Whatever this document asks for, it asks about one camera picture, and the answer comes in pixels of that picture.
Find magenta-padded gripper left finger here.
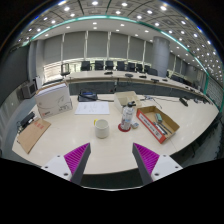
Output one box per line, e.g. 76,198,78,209
41,142,92,186

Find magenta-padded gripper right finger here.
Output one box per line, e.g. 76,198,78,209
131,142,184,185

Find clear plastic bottle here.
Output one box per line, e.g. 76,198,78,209
119,100,137,132

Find long black tool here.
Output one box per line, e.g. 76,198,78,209
152,121,169,136

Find flat round red coaster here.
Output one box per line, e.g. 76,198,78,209
117,123,133,133

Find open brown box, red side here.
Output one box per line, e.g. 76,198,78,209
135,105,181,145

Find flat brown cardboard sheet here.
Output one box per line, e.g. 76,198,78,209
17,118,52,155

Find white printed paper sheet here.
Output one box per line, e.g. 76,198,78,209
74,100,111,116

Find large white printed cardboard box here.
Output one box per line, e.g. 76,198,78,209
34,82,74,119

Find black desk phone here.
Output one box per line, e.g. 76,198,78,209
77,90,99,103

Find white divided organizer box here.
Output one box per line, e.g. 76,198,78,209
113,90,143,114

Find black tabletop device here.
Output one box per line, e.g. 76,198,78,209
178,96,190,108

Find grey boxy monitor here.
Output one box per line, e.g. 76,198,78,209
20,81,38,100

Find long curved conference desk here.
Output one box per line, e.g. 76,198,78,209
63,69,214,104

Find small black desk monitor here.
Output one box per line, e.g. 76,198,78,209
60,62,71,77

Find row of black office chairs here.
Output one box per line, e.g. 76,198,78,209
79,59,201,84

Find round ceiling lights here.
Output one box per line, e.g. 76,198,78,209
16,0,224,81

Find white mug, yellow handle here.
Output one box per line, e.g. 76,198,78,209
93,118,111,140

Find black desktop device with cables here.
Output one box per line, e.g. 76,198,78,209
17,111,36,134

